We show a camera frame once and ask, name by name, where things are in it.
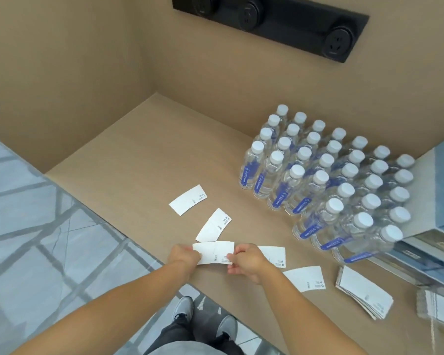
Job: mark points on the person's left hand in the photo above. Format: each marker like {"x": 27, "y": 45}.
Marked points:
{"x": 179, "y": 256}

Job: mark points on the person's right hand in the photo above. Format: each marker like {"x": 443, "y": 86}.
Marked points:
{"x": 251, "y": 263}

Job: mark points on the person's right fingers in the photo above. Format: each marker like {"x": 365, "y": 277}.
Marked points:
{"x": 238, "y": 255}

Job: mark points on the person's left fingers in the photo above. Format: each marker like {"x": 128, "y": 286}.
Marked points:
{"x": 196, "y": 256}

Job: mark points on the white paper bottle label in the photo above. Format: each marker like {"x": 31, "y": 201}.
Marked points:
{"x": 216, "y": 253}
{"x": 214, "y": 225}
{"x": 275, "y": 256}
{"x": 305, "y": 279}
{"x": 188, "y": 200}

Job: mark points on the person's left forearm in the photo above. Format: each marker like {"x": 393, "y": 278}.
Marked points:
{"x": 111, "y": 308}

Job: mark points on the person's right forearm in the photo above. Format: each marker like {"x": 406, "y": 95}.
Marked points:
{"x": 310, "y": 314}

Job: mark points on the grey left shoe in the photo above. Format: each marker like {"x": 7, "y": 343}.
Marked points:
{"x": 184, "y": 309}

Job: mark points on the grey shoe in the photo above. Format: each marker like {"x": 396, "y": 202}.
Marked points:
{"x": 227, "y": 326}
{"x": 184, "y": 309}

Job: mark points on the grey right shoe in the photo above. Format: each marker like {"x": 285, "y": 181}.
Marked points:
{"x": 227, "y": 326}

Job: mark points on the dark trousers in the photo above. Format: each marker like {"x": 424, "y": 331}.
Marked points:
{"x": 192, "y": 338}

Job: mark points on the group of clear water bottles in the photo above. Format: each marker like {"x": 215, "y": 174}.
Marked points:
{"x": 329, "y": 184}

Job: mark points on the stack of white labels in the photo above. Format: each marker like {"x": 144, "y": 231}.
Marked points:
{"x": 364, "y": 292}

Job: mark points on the stack of flat blue boxes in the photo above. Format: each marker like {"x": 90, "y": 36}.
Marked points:
{"x": 425, "y": 258}

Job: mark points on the blue-grey cardboard box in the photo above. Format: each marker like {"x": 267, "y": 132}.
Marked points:
{"x": 434, "y": 188}

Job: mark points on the clear plastic packet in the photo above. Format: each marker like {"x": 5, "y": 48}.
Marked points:
{"x": 438, "y": 314}

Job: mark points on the round black power socket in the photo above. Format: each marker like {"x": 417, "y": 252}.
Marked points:
{"x": 204, "y": 2}
{"x": 249, "y": 12}
{"x": 338, "y": 42}

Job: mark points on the black power socket panel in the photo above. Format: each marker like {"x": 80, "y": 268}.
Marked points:
{"x": 281, "y": 22}

